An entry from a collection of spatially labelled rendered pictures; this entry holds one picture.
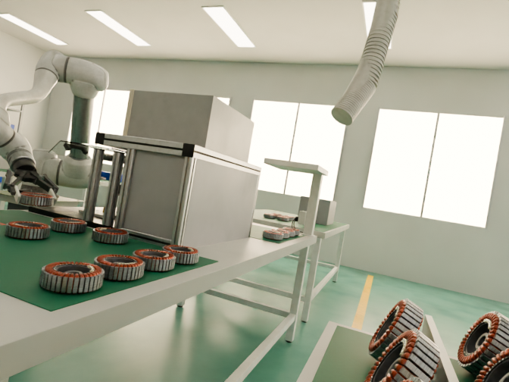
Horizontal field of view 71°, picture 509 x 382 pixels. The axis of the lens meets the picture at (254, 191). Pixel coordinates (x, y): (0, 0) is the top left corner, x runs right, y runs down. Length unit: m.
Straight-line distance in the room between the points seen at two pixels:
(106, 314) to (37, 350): 0.13
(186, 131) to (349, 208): 4.84
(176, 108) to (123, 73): 7.10
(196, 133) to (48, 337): 0.92
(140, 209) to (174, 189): 0.16
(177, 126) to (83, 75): 0.77
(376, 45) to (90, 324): 2.42
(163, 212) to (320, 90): 5.35
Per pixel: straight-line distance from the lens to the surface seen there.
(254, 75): 6.87
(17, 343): 0.61
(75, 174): 2.29
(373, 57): 2.65
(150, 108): 1.51
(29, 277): 0.86
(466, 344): 0.78
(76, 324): 0.67
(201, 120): 1.37
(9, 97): 1.79
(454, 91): 6.32
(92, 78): 2.05
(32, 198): 1.46
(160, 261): 0.94
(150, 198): 1.32
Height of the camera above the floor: 1.00
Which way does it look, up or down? level
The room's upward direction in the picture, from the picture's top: 10 degrees clockwise
